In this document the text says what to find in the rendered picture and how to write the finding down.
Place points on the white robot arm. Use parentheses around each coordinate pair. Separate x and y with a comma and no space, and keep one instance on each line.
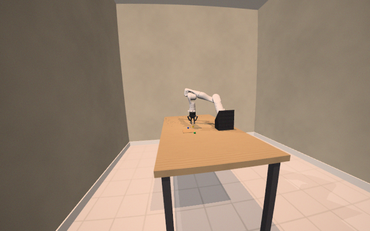
(197,94)

